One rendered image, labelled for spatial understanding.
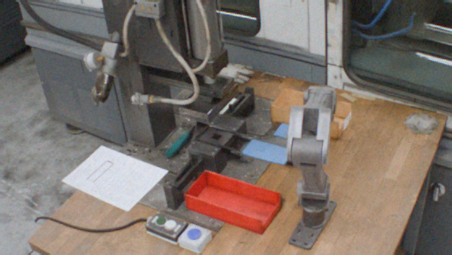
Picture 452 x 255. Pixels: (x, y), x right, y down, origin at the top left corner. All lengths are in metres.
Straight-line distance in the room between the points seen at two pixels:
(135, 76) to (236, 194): 0.48
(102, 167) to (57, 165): 1.62
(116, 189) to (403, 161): 0.92
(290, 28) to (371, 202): 0.86
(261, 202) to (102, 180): 0.53
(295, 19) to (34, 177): 1.96
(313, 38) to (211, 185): 0.77
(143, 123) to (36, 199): 1.55
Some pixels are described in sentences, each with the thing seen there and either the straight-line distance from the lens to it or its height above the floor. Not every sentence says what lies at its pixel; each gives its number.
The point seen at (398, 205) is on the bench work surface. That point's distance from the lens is 1.66.
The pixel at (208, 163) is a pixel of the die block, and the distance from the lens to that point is 1.73.
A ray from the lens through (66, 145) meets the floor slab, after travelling 3.63.
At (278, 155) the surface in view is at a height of 0.99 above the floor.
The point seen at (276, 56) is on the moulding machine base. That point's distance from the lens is 2.29.
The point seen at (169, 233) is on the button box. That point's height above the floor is 0.93.
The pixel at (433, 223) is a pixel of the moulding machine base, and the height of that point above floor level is 0.32.
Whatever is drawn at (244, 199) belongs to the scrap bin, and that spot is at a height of 0.91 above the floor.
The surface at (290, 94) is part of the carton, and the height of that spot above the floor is 0.95.
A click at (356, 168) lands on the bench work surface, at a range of 1.77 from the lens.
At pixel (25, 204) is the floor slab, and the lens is 3.30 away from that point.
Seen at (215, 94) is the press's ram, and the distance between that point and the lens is 1.64.
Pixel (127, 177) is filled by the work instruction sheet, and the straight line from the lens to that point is 1.82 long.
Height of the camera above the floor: 2.05
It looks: 36 degrees down
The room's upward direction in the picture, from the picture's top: 6 degrees counter-clockwise
